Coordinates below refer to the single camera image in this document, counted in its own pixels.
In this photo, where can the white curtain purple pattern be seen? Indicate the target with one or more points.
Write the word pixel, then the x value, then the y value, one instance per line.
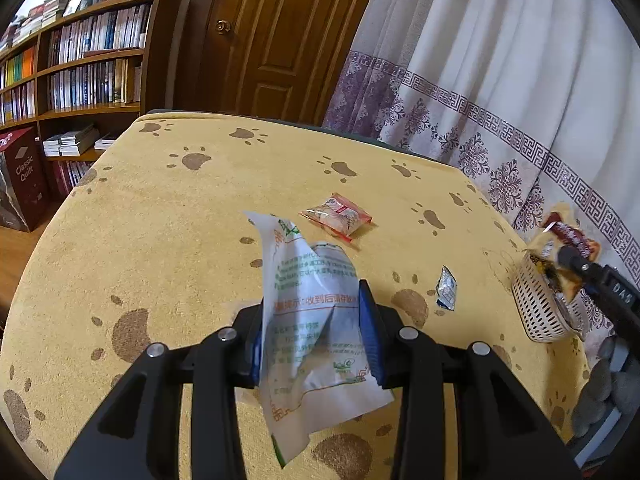
pixel 500 60

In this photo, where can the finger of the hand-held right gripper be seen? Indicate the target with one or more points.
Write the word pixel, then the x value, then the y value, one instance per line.
pixel 575 260

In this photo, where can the maroon and tan snack packet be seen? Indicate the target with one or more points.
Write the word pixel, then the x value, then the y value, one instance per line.
pixel 575 235

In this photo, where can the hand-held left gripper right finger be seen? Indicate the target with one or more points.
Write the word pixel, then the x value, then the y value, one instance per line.
pixel 372 340

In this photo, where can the dark red box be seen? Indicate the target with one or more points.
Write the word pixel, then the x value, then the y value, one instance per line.
pixel 25 175

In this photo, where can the person's right hand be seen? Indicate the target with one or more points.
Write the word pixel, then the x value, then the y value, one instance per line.
pixel 615 385

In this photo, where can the yellow paw-print blanket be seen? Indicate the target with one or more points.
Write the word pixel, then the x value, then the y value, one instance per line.
pixel 175 260

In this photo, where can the white plastic basket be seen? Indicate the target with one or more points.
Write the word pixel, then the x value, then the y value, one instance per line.
pixel 540 310

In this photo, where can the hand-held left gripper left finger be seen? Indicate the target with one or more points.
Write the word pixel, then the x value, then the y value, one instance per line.
pixel 255 360

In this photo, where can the white plastic bag green print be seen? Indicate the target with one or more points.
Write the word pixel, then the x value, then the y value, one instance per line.
pixel 310 310

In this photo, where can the small red-orange snack packet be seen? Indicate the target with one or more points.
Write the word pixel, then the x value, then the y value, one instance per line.
pixel 337 215

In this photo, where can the rows of books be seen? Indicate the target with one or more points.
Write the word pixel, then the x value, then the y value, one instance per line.
pixel 80 85

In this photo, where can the brass door knob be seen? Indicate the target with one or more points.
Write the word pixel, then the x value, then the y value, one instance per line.
pixel 223 26

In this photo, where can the small blue-white foil packet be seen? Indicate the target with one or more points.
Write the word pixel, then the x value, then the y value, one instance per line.
pixel 446 287

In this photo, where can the wooden door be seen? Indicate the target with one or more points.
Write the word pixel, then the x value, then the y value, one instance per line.
pixel 280 35

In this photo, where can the wooden bookshelf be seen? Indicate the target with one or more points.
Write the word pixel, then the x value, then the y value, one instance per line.
pixel 165 50

